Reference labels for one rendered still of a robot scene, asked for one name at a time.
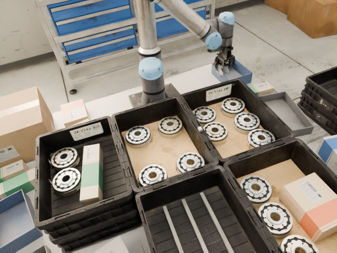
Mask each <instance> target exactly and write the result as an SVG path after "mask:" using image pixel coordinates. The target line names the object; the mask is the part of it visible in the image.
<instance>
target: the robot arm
mask: <svg viewBox="0 0 337 253"><path fill-rule="evenodd" d="M154 3H157V4H158V5H159V6H160V7H161V8H163V9H164V10H165V11H166V12H167V13H169V14H170V15H171V16H172V17H174V18H175V19H176V20H177V21H178V22H180V23H181V24H182V25H183V26H184V27H186V28H187V29H188V30H189V31H191V32H192V33H193V34H194V35H195V36H196V37H198V38H199V39H200V40H201V41H203V42H204V43H205V45H206V46H207V47H208V48H209V49H210V50H212V52H217V51H219V52H218V53H217V55H216V58H215V61H214V67H215V69H216V71H217V73H218V75H219V76H220V77H221V75H223V74H225V73H229V72H230V71H229V69H228V66H232V65H234V64H235V56H234V55H232V54H231V50H233V47H232V43H233V32H234V24H235V16H234V14H233V13H232V12H223V13H220V15H219V18H217V19H210V20H204V19H203V18H202V17H201V16H200V15H198V14H197V13H196V12H195V11H194V10H193V9H192V8H191V7H189V6H188V5H187V4H186V3H185V2H184V1H183V0H135V4H136V12H137V20H138V29H139V37H140V47H139V49H138V54H139V62H140V64H139V69H138V70H139V73H140V79H141V85H142V91H143V92H142V97H141V105H145V104H148V103H152V102H155V101H159V100H162V99H166V98H169V95H168V93H167V91H166V89H165V84H164V74H163V64H162V62H161V49H160V46H159V45H158V44H157V34H156V21H155V8H154ZM233 59H234V62H233Z"/></svg>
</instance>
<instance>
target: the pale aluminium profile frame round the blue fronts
mask: <svg viewBox="0 0 337 253"><path fill-rule="evenodd" d="M32 2H33V5H34V7H35V9H36V12H37V14H38V16H39V19H40V21H41V23H42V26H43V28H44V30H45V33H46V35H47V37H48V40H49V42H50V44H51V47H52V49H53V51H54V54H55V56H56V58H57V61H58V63H59V65H60V68H61V70H62V72H63V75H64V77H65V79H66V82H67V84H68V86H69V89H70V91H69V93H70V94H75V93H76V92H77V90H76V89H74V87H73V84H76V83H79V82H83V81H86V80H90V79H93V78H96V77H100V76H103V75H107V74H110V73H113V72H117V71H120V70H124V69H127V68H130V67H134V66H137V65H139V64H140V62H139V60H137V61H133V62H130V63H126V64H123V65H119V66H116V67H112V68H109V69H105V70H102V71H99V72H95V73H92V74H88V75H85V76H81V77H78V78H71V77H70V75H69V71H70V70H72V69H76V68H79V67H83V66H86V65H90V64H94V63H97V62H101V61H104V60H108V59H111V58H115V57H118V56H122V55H126V54H129V53H133V52H136V53H137V55H138V56H139V54H138V49H139V47H140V37H139V29H138V20H137V12H136V4H135V0H132V4H133V10H134V16H135V18H131V19H127V20H123V21H119V22H115V23H111V24H106V25H102V26H98V27H94V28H90V29H86V30H82V31H78V32H74V33H70V34H66V35H62V36H58V37H57V36H56V33H55V31H54V28H53V26H52V23H51V21H50V19H51V16H50V15H48V14H47V11H46V9H45V6H42V7H40V6H39V4H38V1H37V0H32ZM35 2H36V4H37V6H38V7H36V4H35ZM187 5H188V6H189V7H191V8H192V9H194V8H198V7H202V6H206V5H210V14H208V15H206V18H208V17H209V20H210V19H214V13H215V0H202V1H198V2H194V3H190V4H187ZM167 15H169V13H167V12H166V11H165V10H163V11H159V12H155V18H159V17H163V16H167ZM132 24H136V27H137V32H136V36H137V42H138V46H137V45H136V46H132V47H128V48H127V49H124V50H120V51H117V52H113V53H110V54H106V55H102V56H99V57H95V58H91V59H88V60H84V61H78V62H76V63H73V64H70V65H67V64H68V63H69V62H68V61H66V58H65V56H66V54H65V52H64V50H63V49H62V48H61V42H65V41H69V40H73V39H77V38H81V37H85V36H88V35H92V34H96V33H100V32H104V31H108V30H112V29H116V28H120V27H124V26H128V25H132ZM193 35H194V34H193V33H192V32H191V31H189V32H185V33H182V34H178V35H175V36H171V37H167V38H164V39H160V40H157V44H158V45H161V44H165V43H168V42H172V41H175V40H179V39H183V38H186V37H190V36H193ZM202 46H205V43H204V42H199V43H195V44H192V45H188V46H185V47H182V48H178V49H175V50H171V51H168V52H164V53H161V58H165V57H168V56H171V55H175V54H178V53H182V52H185V51H188V50H192V49H195V48H199V47H202Z"/></svg>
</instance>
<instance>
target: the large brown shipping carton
mask: <svg viewBox="0 0 337 253"><path fill-rule="evenodd" d="M52 131H55V127H54V122H53V117H52V114H51V112H50V110H49V108H48V106H47V105H46V103H45V101H44V99H43V97H42V95H41V93H40V91H39V90H38V88H37V86H35V87H31V88H28V89H25V90H22V91H18V92H15V93H12V94H8V95H5V96H2V97H0V168H2V167H4V166H7V165H9V164H12V163H14V162H17V161H19V160H23V161H24V162H25V164H26V163H29V162H31V161H34V160H35V155H36V137H37V136H39V135H42V134H45V133H49V132H52Z"/></svg>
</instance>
